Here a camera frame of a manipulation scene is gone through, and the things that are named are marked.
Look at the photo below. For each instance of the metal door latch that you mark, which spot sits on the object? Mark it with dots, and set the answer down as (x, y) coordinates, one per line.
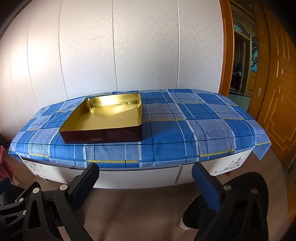
(259, 91)

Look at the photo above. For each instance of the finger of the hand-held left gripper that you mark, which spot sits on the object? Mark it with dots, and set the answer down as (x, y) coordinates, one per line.
(5, 184)
(13, 208)

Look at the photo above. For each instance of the dark box with gold lining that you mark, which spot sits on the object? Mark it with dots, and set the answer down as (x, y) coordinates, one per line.
(101, 118)

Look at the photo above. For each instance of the wooden door frame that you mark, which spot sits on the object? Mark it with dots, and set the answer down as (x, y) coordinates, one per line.
(227, 46)

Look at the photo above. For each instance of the blue floral glass door panel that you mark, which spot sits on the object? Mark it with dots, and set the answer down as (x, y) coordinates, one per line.
(254, 58)

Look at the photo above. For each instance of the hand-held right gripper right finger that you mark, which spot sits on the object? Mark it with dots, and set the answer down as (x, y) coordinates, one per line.
(204, 185)

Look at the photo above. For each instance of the small red paper scrap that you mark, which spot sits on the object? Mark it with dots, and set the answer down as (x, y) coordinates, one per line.
(227, 172)

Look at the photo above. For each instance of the pink cloth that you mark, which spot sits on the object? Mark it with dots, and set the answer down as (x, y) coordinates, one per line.
(5, 162)

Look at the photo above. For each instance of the white cabinet with floral print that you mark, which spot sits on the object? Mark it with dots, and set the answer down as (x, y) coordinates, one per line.
(238, 157)

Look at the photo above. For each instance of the white shoe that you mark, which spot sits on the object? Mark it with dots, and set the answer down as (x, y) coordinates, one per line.
(185, 226)

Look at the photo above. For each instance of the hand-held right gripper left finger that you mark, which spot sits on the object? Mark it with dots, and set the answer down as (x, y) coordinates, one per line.
(89, 177)

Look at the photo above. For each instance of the carved wooden door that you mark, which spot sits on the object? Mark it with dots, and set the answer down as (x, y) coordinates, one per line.
(277, 104)

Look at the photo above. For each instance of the blue plaid tablecloth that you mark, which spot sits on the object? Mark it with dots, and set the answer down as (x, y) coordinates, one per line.
(185, 129)

